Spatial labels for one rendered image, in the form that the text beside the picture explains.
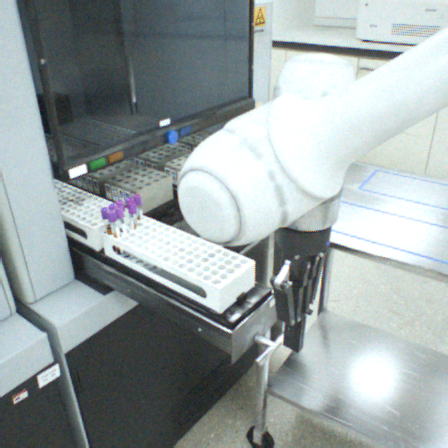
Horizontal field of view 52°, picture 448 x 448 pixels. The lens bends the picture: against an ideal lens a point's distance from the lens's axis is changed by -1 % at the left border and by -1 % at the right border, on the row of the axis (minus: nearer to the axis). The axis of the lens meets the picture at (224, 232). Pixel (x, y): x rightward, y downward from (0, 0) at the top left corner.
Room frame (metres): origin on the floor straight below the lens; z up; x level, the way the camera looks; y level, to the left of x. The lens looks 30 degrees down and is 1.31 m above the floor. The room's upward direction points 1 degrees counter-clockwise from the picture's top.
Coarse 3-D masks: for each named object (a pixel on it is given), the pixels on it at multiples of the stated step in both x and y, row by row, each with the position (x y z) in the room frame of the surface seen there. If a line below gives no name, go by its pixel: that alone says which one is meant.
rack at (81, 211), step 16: (64, 192) 0.96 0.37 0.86; (80, 192) 0.96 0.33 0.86; (64, 208) 0.88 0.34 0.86; (80, 208) 0.88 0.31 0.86; (96, 208) 0.88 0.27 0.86; (64, 224) 0.91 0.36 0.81; (80, 224) 0.81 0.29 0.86; (96, 224) 0.81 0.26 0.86; (80, 240) 0.82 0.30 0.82; (96, 240) 0.79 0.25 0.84
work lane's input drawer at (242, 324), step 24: (72, 240) 0.82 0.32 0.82; (72, 264) 0.82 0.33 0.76; (96, 264) 0.76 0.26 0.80; (120, 264) 0.73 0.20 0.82; (120, 288) 0.72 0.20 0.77; (144, 288) 0.67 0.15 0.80; (168, 288) 0.65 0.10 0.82; (264, 288) 0.65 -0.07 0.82; (168, 312) 0.64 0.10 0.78; (192, 312) 0.60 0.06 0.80; (216, 312) 0.59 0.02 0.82; (240, 312) 0.59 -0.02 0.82; (264, 312) 0.62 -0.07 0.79; (216, 336) 0.57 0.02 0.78; (240, 336) 0.57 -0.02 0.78; (264, 360) 0.54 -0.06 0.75
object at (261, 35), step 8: (256, 8) 1.29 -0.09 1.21; (264, 8) 1.32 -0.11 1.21; (256, 16) 1.29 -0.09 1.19; (264, 16) 1.32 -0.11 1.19; (256, 24) 1.29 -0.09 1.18; (264, 24) 1.32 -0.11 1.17; (256, 32) 1.29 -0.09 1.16; (264, 32) 1.32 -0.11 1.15; (256, 40) 1.29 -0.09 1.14; (264, 40) 1.32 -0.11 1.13; (256, 104) 1.30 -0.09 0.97
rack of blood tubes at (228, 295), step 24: (144, 216) 0.83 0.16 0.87; (120, 240) 0.74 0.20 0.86; (144, 240) 0.74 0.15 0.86; (168, 240) 0.74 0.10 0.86; (192, 240) 0.74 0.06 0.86; (144, 264) 0.72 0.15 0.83; (168, 264) 0.66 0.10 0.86; (192, 264) 0.66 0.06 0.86; (216, 264) 0.66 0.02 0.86; (240, 264) 0.65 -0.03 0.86; (192, 288) 0.66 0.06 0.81; (216, 288) 0.59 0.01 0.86; (240, 288) 0.63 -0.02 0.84
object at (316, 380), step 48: (384, 192) 1.02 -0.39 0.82; (432, 192) 1.02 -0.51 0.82; (336, 240) 0.80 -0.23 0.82; (384, 240) 0.80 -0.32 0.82; (432, 240) 0.79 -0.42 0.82; (336, 336) 1.10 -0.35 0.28; (384, 336) 1.09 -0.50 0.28; (288, 384) 0.91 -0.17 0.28; (336, 384) 0.91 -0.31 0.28; (384, 384) 0.90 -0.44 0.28; (432, 384) 0.90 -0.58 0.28; (384, 432) 0.75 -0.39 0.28; (432, 432) 0.74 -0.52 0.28
